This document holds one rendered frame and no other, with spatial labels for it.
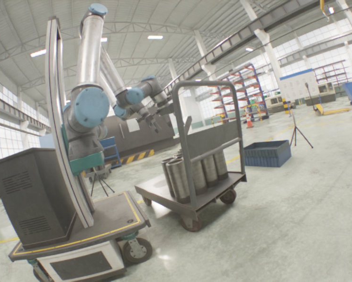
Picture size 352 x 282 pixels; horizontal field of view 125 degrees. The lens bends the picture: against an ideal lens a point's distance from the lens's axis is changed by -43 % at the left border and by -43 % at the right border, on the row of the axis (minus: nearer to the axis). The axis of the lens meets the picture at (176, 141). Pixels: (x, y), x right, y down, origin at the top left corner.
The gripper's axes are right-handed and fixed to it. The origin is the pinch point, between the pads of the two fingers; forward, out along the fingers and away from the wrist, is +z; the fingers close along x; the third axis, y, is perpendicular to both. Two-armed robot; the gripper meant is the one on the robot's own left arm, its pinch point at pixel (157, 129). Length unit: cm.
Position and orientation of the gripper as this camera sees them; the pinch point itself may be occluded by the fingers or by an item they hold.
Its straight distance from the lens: 135.0
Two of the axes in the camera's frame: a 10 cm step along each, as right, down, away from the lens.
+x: -2.4, 1.2, 9.6
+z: 6.4, 7.7, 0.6
